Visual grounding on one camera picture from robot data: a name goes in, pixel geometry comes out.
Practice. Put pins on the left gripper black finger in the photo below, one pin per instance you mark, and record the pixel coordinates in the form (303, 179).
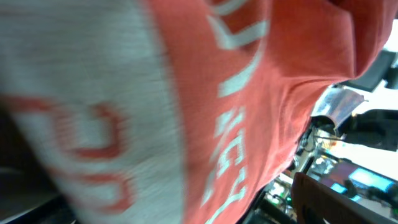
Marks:
(314, 203)

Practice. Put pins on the orange red t-shirt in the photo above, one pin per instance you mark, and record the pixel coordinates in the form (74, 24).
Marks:
(175, 111)

